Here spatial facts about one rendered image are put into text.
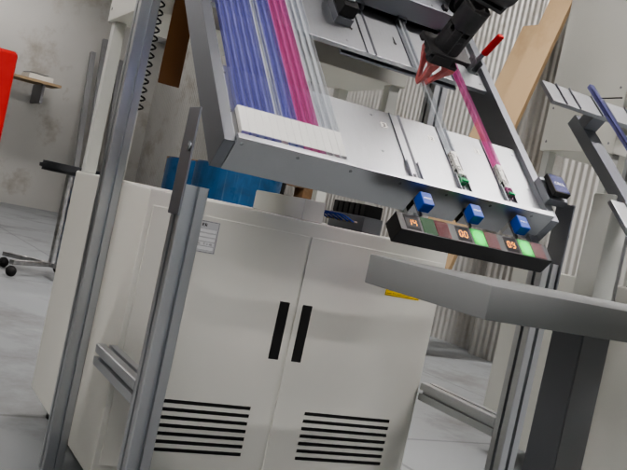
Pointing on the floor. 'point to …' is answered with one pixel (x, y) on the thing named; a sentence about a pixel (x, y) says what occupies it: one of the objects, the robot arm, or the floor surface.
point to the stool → (55, 227)
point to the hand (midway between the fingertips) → (422, 79)
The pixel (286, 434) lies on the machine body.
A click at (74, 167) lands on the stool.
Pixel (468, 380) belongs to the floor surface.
